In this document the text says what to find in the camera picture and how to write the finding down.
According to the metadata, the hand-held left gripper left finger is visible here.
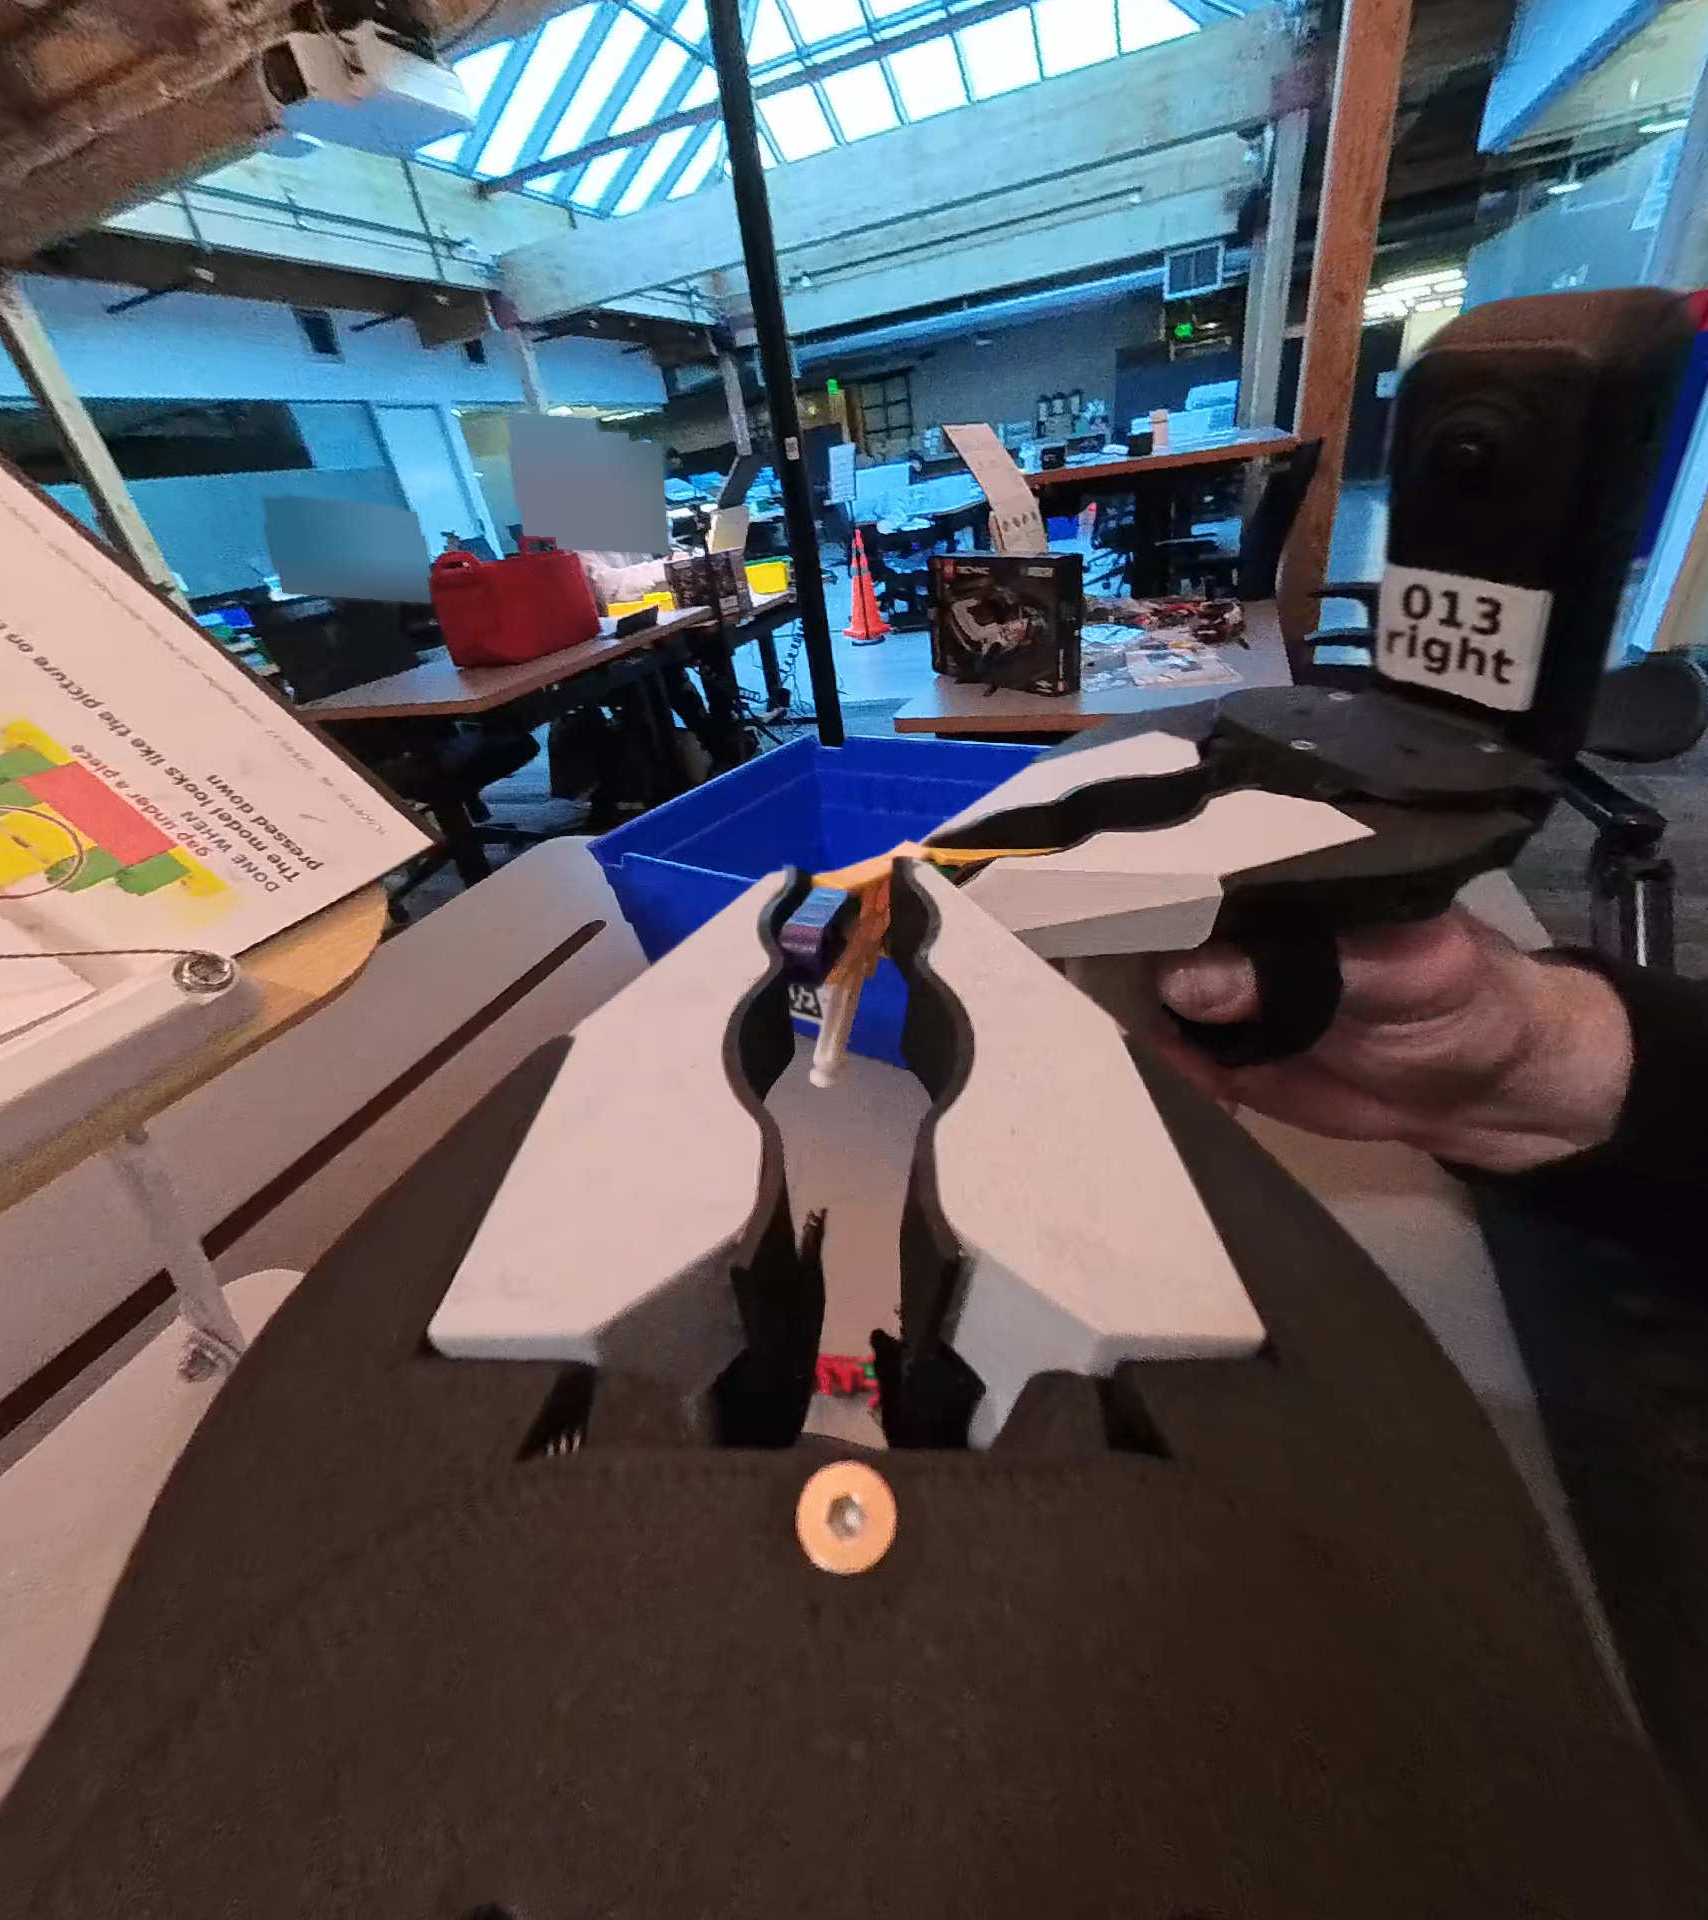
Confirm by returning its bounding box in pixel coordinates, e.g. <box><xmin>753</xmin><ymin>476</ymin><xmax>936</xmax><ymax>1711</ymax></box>
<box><xmin>429</xmin><ymin>871</ymin><xmax>831</xmax><ymax>1448</ymax></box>

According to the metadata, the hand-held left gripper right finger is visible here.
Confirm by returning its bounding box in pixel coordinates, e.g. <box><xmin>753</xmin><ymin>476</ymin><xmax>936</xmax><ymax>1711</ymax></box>
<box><xmin>872</xmin><ymin>858</ymin><xmax>1268</xmax><ymax>1448</ymax></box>

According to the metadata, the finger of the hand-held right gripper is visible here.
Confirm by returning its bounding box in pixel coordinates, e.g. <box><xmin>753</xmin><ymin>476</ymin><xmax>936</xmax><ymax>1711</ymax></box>
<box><xmin>926</xmin><ymin>727</ymin><xmax>1220</xmax><ymax>849</ymax></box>
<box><xmin>951</xmin><ymin>787</ymin><xmax>1378</xmax><ymax>966</ymax></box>

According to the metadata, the colourful toy construction car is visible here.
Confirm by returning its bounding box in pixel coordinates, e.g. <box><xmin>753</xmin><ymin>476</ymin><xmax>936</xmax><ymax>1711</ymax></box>
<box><xmin>777</xmin><ymin>845</ymin><xmax>955</xmax><ymax>1092</ymax></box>

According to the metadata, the blue bin with white tag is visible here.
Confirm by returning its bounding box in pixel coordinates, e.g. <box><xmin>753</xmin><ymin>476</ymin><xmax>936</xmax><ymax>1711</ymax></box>
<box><xmin>588</xmin><ymin>735</ymin><xmax>1058</xmax><ymax>1070</ymax></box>

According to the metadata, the person's right hand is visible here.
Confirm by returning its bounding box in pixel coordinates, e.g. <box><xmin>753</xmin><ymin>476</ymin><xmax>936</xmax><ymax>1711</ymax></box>
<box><xmin>1154</xmin><ymin>900</ymin><xmax>1640</xmax><ymax>1176</ymax></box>

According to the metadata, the brown cluttered table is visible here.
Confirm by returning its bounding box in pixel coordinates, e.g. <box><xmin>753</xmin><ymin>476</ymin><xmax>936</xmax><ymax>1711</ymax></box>
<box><xmin>891</xmin><ymin>600</ymin><xmax>1299</xmax><ymax>741</ymax></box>

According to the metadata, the black printed toy box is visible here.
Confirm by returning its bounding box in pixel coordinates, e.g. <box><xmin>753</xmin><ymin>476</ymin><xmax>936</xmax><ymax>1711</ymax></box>
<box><xmin>926</xmin><ymin>548</ymin><xmax>1088</xmax><ymax>696</ymax></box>

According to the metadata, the black office chair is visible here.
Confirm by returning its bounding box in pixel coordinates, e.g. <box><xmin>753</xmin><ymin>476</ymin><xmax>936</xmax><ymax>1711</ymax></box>
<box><xmin>1559</xmin><ymin>652</ymin><xmax>1708</xmax><ymax>970</ymax></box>
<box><xmin>1236</xmin><ymin>438</ymin><xmax>1383</xmax><ymax>663</ymax></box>

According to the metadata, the black metal pole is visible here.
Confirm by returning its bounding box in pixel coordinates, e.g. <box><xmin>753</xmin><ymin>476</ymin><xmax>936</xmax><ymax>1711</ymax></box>
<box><xmin>705</xmin><ymin>0</ymin><xmax>850</xmax><ymax>750</ymax></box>

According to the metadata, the wooden table with black legs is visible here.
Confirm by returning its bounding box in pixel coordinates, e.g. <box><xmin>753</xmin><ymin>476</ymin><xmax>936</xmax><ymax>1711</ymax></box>
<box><xmin>298</xmin><ymin>588</ymin><xmax>805</xmax><ymax>888</ymax></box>

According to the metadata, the white document stand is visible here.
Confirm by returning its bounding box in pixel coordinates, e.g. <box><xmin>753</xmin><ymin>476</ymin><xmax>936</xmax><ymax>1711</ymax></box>
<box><xmin>0</xmin><ymin>876</ymin><xmax>393</xmax><ymax>1920</ymax></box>

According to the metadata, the red fabric bag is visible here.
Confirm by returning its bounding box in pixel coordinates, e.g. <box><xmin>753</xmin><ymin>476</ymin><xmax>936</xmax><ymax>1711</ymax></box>
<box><xmin>429</xmin><ymin>544</ymin><xmax>605</xmax><ymax>673</ymax></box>

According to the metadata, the white instruction sheet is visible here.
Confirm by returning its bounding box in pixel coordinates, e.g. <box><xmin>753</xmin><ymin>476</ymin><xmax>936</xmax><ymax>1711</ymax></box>
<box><xmin>0</xmin><ymin>366</ymin><xmax>436</xmax><ymax>963</ymax></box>

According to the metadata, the white box device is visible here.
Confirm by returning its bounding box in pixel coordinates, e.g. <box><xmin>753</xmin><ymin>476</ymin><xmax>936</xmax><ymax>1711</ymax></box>
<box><xmin>261</xmin><ymin>14</ymin><xmax>477</xmax><ymax>152</ymax></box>

